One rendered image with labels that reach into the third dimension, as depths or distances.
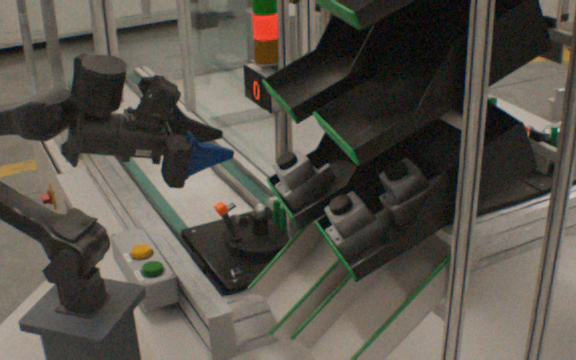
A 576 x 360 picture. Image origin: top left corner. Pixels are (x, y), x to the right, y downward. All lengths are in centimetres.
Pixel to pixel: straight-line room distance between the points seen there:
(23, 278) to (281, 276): 218
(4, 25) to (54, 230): 549
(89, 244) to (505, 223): 87
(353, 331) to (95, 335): 37
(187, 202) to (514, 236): 73
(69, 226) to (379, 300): 46
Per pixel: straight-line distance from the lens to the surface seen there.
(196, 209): 170
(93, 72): 94
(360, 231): 97
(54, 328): 114
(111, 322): 113
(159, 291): 140
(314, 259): 122
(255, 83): 155
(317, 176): 109
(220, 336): 131
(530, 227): 166
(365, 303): 112
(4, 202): 114
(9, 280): 332
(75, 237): 108
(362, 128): 93
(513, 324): 146
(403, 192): 97
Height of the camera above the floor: 172
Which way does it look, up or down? 27 degrees down
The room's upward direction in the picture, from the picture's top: 2 degrees counter-clockwise
